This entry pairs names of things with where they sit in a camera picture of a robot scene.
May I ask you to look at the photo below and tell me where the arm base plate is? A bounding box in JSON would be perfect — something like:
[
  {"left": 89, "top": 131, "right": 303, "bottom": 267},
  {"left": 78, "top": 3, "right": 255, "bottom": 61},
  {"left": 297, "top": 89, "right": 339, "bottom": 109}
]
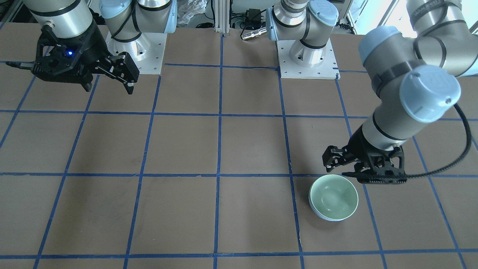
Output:
[
  {"left": 105, "top": 33, "right": 168, "bottom": 75},
  {"left": 276, "top": 39, "right": 341, "bottom": 80}
]

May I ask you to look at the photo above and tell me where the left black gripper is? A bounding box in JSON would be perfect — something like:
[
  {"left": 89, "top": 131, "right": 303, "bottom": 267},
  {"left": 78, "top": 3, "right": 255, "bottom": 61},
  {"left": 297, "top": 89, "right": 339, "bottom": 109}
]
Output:
[{"left": 322, "top": 126, "right": 407, "bottom": 185}]

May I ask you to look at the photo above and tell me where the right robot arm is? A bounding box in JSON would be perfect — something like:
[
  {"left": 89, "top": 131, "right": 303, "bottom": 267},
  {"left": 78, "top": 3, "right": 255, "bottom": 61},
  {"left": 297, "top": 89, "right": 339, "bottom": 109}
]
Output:
[{"left": 10, "top": 0, "right": 177, "bottom": 94}]

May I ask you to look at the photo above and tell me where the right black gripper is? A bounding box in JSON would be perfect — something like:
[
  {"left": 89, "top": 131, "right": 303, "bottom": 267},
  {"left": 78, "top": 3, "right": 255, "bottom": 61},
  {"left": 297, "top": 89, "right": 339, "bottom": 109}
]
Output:
[{"left": 31, "top": 24, "right": 140, "bottom": 94}]

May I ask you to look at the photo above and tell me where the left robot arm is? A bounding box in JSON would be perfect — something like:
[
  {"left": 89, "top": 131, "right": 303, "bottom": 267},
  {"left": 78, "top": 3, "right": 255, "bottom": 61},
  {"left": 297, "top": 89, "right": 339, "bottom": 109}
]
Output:
[{"left": 322, "top": 0, "right": 477, "bottom": 184}]

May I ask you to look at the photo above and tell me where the green bowl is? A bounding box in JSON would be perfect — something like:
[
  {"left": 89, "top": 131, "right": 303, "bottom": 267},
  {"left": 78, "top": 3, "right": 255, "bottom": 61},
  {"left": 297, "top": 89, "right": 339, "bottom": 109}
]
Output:
[{"left": 308, "top": 175, "right": 359, "bottom": 216}]

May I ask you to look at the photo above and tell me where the black cable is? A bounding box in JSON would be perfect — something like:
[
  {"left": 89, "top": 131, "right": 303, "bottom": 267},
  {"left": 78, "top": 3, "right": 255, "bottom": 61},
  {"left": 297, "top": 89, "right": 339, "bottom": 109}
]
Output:
[{"left": 405, "top": 103, "right": 472, "bottom": 179}]

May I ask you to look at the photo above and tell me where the blue bowl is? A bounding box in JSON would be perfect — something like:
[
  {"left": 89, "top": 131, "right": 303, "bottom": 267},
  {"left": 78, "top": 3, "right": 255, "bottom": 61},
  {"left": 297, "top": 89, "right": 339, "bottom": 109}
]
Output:
[{"left": 310, "top": 204, "right": 357, "bottom": 222}]

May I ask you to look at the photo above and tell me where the aluminium frame post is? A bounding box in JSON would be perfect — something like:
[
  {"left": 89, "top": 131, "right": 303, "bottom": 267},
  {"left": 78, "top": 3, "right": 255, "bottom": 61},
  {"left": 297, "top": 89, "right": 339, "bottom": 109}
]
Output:
[{"left": 211, "top": 0, "right": 232, "bottom": 35}]

